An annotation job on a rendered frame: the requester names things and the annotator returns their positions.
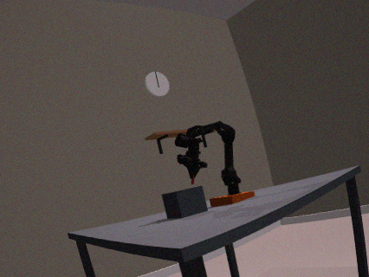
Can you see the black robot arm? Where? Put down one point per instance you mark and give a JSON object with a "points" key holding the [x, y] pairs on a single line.
{"points": [[228, 136]]}

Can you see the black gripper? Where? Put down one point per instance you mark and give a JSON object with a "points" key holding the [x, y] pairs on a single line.
{"points": [[193, 157]]}

